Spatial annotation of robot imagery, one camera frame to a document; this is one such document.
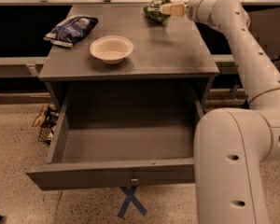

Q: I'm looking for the blue chip bag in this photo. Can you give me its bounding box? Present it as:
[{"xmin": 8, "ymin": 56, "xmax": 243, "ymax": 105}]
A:
[{"xmin": 44, "ymin": 15, "xmax": 98, "ymax": 48}]

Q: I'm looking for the metal drawer knob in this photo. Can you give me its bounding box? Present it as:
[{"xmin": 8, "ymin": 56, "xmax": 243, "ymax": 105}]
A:
[{"xmin": 130, "ymin": 174, "xmax": 140, "ymax": 186}]

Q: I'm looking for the grey railing shelf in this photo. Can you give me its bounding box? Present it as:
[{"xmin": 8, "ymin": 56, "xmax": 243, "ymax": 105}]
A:
[{"xmin": 0, "ymin": 57, "xmax": 47, "ymax": 78}]

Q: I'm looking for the black wire basket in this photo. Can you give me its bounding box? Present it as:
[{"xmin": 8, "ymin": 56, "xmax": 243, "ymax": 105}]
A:
[{"xmin": 33, "ymin": 104, "xmax": 59, "ymax": 145}]

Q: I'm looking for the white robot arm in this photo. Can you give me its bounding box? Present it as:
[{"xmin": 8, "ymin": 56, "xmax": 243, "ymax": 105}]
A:
[{"xmin": 155, "ymin": 0, "xmax": 280, "ymax": 224}]

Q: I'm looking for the open grey top drawer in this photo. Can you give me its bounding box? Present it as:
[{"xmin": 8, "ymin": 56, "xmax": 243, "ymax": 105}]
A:
[{"xmin": 26, "ymin": 91, "xmax": 203, "ymax": 190}]

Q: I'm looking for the blue tape cross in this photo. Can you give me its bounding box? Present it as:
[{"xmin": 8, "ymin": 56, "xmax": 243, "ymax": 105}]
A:
[{"xmin": 118, "ymin": 186, "xmax": 147, "ymax": 218}]

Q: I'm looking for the white bowl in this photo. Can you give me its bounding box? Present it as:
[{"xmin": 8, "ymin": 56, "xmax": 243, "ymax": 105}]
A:
[{"xmin": 90, "ymin": 35, "xmax": 133, "ymax": 64}]

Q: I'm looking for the grey wooden cabinet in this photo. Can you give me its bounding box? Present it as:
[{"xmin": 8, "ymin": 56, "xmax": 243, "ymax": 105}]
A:
[{"xmin": 39, "ymin": 4, "xmax": 218, "ymax": 103}]

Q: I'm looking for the green jalapeno chip bag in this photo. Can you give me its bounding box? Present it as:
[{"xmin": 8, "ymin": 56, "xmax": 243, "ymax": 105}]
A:
[{"xmin": 143, "ymin": 0, "xmax": 171, "ymax": 23}]

